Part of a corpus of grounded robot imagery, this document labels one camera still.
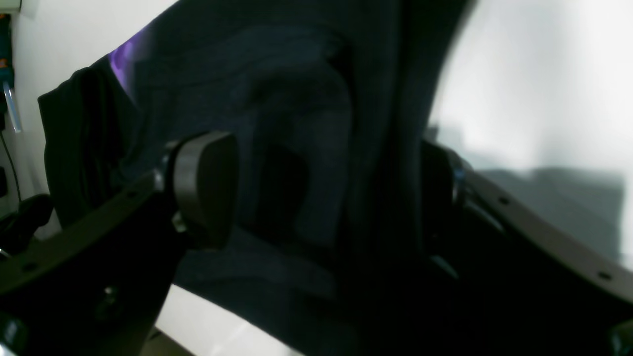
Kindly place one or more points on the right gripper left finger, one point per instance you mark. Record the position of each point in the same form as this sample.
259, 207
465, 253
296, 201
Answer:
97, 288

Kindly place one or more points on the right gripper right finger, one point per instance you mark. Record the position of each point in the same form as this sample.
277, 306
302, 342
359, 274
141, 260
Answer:
536, 290

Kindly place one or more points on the black T-shirt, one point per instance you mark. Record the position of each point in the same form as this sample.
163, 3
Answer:
328, 101

